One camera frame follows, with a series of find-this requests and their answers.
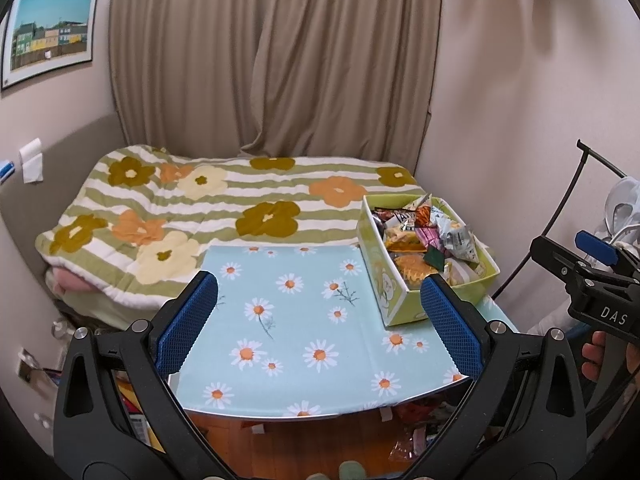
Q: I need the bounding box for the white paper note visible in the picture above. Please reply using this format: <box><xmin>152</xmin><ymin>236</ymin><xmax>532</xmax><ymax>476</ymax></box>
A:
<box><xmin>19</xmin><ymin>137</ymin><xmax>45</xmax><ymax>184</ymax></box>

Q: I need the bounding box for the black curved stand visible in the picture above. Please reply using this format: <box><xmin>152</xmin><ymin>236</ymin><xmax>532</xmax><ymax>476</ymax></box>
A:
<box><xmin>492</xmin><ymin>140</ymin><xmax>640</xmax><ymax>301</ymax></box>

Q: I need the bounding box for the floral striped blanket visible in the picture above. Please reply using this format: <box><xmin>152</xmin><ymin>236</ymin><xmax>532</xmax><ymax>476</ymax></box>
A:
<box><xmin>34</xmin><ymin>145</ymin><xmax>426</xmax><ymax>311</ymax></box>

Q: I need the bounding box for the pink pillow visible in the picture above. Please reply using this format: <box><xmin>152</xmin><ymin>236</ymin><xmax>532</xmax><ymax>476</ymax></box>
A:
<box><xmin>50</xmin><ymin>267</ymin><xmax>96</xmax><ymax>293</ymax></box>

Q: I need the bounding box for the green cardboard box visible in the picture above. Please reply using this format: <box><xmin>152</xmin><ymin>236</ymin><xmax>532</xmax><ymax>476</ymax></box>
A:
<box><xmin>357</xmin><ymin>194</ymin><xmax>501</xmax><ymax>328</ymax></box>

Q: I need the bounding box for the red clear packet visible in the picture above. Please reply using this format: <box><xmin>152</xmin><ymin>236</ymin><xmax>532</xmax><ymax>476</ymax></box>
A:
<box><xmin>390</xmin><ymin>427</ymin><xmax>436</xmax><ymax>461</ymax></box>

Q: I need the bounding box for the wall socket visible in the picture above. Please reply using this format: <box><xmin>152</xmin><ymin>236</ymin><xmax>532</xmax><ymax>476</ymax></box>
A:
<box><xmin>17</xmin><ymin>347</ymin><xmax>51</xmax><ymax>383</ymax></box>

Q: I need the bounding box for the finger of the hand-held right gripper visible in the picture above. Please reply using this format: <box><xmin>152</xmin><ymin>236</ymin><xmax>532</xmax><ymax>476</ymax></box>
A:
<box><xmin>530</xmin><ymin>235</ymin><xmax>598</xmax><ymax>286</ymax></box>
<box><xmin>574</xmin><ymin>230</ymin><xmax>640</xmax><ymax>273</ymax></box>

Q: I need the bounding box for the beige curtain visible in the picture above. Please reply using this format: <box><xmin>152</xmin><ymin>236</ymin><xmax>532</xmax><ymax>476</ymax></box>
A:
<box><xmin>109</xmin><ymin>0</ymin><xmax>443</xmax><ymax>171</ymax></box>

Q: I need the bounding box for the orange bread packet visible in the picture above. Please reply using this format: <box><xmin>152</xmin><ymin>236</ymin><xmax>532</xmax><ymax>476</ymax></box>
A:
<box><xmin>385</xmin><ymin>227</ymin><xmax>430</xmax><ymax>253</ymax></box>

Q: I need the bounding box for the person's right hand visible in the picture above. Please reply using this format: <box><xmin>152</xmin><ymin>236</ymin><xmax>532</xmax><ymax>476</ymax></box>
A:
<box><xmin>580</xmin><ymin>330</ymin><xmax>640</xmax><ymax>387</ymax></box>

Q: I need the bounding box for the white plastic object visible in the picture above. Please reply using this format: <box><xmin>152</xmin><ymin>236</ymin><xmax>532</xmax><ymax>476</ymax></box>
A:
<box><xmin>602</xmin><ymin>177</ymin><xmax>640</xmax><ymax>246</ymax></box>

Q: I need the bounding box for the framed wall poster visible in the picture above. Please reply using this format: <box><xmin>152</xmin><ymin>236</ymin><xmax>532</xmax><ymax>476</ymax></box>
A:
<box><xmin>0</xmin><ymin>0</ymin><xmax>99</xmax><ymax>92</ymax></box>

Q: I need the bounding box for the cartoon print snack packet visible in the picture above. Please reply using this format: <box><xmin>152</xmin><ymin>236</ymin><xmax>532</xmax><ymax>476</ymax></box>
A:
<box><xmin>372</xmin><ymin>207</ymin><xmax>421</xmax><ymax>231</ymax></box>

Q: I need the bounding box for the silver chips packet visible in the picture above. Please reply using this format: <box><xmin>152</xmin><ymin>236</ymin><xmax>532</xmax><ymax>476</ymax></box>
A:
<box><xmin>435</xmin><ymin>212</ymin><xmax>481</xmax><ymax>263</ymax></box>

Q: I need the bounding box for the round cookie packet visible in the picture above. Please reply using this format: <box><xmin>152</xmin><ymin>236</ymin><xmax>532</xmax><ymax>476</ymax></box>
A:
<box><xmin>392</xmin><ymin>247</ymin><xmax>446</xmax><ymax>283</ymax></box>

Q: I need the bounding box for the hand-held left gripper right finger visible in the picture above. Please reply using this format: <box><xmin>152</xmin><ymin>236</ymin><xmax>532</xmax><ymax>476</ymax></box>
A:
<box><xmin>405</xmin><ymin>274</ymin><xmax>588</xmax><ymax>480</ymax></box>

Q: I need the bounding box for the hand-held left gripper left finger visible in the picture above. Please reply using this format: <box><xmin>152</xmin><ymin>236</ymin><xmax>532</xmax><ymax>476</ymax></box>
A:
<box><xmin>52</xmin><ymin>270</ymin><xmax>236</xmax><ymax>480</ymax></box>

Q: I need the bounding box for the person's green sock foot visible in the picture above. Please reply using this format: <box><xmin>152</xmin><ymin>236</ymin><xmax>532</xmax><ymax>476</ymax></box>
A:
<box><xmin>337</xmin><ymin>460</ymin><xmax>368</xmax><ymax>480</ymax></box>

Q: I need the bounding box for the daisy print tablecloth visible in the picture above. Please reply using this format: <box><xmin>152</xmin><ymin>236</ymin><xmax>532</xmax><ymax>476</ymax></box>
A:
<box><xmin>170</xmin><ymin>244</ymin><xmax>518</xmax><ymax>418</ymax></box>

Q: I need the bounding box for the pink striped snack packet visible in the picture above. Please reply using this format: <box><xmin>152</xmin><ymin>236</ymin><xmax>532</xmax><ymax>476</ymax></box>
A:
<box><xmin>415</xmin><ymin>227</ymin><xmax>441</xmax><ymax>251</ymax></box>

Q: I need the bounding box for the white snack packet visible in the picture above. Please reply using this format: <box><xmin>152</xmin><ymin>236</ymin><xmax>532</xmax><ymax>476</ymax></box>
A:
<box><xmin>442</xmin><ymin>260</ymin><xmax>488</xmax><ymax>287</ymax></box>

